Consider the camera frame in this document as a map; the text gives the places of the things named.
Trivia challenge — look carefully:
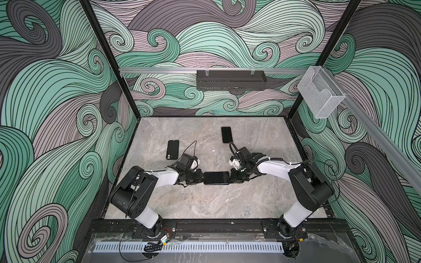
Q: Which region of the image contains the white slotted cable duct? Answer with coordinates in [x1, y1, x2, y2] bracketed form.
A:
[93, 242, 284, 253]

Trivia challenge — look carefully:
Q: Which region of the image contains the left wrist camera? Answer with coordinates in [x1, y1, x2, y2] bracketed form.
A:
[176, 153, 200, 171]

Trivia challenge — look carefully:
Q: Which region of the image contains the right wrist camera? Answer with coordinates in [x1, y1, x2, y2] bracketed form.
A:
[229, 147, 266, 171]

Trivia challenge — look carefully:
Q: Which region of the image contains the aluminium wall rail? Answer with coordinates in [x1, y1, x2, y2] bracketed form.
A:
[322, 68, 421, 193]
[118, 67, 308, 75]

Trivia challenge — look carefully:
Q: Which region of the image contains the black wall tray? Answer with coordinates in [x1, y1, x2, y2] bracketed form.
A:
[196, 71, 268, 92]

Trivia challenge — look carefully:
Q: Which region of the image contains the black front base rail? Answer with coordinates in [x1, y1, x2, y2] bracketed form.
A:
[88, 218, 350, 240]

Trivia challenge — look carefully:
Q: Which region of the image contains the clear plastic wall bin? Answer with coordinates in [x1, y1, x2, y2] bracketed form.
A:
[298, 66, 345, 119]

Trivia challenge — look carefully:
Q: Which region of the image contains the black phone ribbed back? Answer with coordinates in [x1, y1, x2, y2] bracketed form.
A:
[221, 127, 233, 144]

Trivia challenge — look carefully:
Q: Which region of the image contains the black phone case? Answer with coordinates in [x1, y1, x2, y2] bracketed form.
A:
[166, 140, 179, 160]
[203, 182, 230, 185]

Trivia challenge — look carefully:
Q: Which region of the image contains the black phone glossy screen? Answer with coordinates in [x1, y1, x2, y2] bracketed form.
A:
[203, 171, 230, 183]

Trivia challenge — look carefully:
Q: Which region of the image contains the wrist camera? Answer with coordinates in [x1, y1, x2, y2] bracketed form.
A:
[176, 153, 200, 171]
[229, 147, 266, 171]

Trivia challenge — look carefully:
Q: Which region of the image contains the aluminium back wall rail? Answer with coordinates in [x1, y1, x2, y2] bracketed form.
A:
[118, 67, 308, 75]

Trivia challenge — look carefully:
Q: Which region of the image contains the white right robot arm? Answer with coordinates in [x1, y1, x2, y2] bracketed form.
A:
[229, 156, 335, 237]

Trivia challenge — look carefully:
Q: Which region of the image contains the aluminium right wall rail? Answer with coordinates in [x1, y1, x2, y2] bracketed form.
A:
[322, 68, 421, 193]

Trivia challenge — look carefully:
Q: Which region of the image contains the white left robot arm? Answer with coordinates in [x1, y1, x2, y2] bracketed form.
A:
[109, 166, 205, 230]

